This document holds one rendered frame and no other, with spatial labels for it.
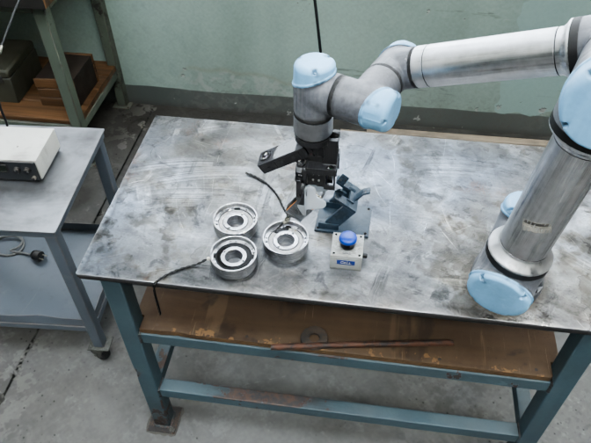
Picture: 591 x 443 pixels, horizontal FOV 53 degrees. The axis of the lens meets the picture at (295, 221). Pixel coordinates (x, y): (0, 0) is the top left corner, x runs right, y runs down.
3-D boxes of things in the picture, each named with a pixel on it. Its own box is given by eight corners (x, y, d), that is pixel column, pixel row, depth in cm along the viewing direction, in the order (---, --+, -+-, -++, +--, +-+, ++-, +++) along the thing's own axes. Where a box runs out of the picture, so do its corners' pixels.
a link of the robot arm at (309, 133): (289, 123, 109) (297, 98, 115) (290, 142, 113) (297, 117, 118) (330, 127, 108) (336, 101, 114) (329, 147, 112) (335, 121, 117)
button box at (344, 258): (329, 268, 134) (330, 254, 130) (332, 244, 139) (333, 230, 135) (365, 272, 133) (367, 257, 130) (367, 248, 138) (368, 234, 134)
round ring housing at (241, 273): (259, 248, 138) (259, 236, 135) (256, 283, 131) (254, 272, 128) (215, 246, 139) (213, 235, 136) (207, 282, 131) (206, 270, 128)
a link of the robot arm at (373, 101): (413, 73, 104) (356, 56, 108) (386, 105, 97) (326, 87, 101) (407, 111, 109) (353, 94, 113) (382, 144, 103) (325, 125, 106)
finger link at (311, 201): (324, 226, 126) (325, 191, 120) (296, 222, 127) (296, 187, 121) (326, 216, 129) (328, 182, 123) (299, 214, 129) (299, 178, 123)
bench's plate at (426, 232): (76, 279, 135) (75, 273, 133) (156, 120, 176) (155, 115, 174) (634, 341, 123) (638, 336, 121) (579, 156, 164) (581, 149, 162)
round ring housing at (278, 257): (305, 268, 134) (305, 256, 131) (259, 263, 135) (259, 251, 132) (311, 234, 141) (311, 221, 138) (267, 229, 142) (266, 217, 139)
